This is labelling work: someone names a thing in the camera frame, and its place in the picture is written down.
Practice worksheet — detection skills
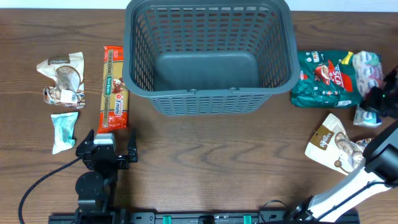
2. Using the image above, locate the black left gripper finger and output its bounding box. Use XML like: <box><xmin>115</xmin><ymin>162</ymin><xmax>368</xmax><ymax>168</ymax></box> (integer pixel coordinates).
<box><xmin>127</xmin><ymin>129</ymin><xmax>137</xmax><ymax>156</ymax></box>
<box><xmin>83</xmin><ymin>129</ymin><xmax>95</xmax><ymax>144</ymax></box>

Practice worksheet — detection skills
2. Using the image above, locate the Kleenex tissue multipack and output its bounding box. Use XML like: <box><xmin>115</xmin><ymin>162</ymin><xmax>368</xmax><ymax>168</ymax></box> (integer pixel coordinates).
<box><xmin>352</xmin><ymin>51</ymin><xmax>384</xmax><ymax>128</ymax></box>

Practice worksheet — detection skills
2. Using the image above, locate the beige dried mushroom bag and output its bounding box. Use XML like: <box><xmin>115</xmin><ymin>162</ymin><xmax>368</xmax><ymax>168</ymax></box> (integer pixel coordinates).
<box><xmin>305</xmin><ymin>113</ymin><xmax>372</xmax><ymax>175</ymax></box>

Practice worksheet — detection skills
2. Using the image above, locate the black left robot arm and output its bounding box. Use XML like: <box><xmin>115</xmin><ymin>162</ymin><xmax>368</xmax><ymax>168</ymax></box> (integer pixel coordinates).
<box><xmin>75</xmin><ymin>130</ymin><xmax>138</xmax><ymax>215</ymax></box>

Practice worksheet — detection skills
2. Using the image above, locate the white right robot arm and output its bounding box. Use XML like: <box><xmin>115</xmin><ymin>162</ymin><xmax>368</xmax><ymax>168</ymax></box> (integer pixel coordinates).
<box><xmin>285</xmin><ymin>113</ymin><xmax>397</xmax><ymax>223</ymax></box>

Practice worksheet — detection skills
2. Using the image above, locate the small light teal packet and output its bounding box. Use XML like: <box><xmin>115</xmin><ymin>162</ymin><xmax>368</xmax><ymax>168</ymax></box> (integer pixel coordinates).
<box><xmin>51</xmin><ymin>111</ymin><xmax>78</xmax><ymax>154</ymax></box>

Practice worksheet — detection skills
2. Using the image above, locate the San Remo spaghetti packet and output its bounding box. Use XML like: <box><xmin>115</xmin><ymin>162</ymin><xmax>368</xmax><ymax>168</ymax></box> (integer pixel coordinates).
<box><xmin>97</xmin><ymin>46</ymin><xmax>129</xmax><ymax>133</ymax></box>

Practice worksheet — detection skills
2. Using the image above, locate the crumpled beige mushroom bag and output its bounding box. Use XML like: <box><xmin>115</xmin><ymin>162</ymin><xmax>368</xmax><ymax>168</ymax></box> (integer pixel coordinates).
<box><xmin>36</xmin><ymin>52</ymin><xmax>86</xmax><ymax>110</ymax></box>

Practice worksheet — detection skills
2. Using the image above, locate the green Nescafe coffee bag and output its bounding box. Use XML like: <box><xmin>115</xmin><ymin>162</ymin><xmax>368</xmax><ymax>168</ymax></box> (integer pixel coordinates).
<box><xmin>291</xmin><ymin>50</ymin><xmax>363</xmax><ymax>108</ymax></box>

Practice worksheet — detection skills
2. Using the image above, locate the grey plastic basket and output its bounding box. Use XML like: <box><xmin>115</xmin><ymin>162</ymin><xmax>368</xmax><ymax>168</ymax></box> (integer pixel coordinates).
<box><xmin>123</xmin><ymin>0</ymin><xmax>300</xmax><ymax>115</ymax></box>

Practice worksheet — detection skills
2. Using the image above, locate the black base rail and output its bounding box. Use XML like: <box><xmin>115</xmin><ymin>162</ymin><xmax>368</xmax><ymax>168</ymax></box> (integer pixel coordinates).
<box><xmin>48</xmin><ymin>210</ymin><xmax>361</xmax><ymax>224</ymax></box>

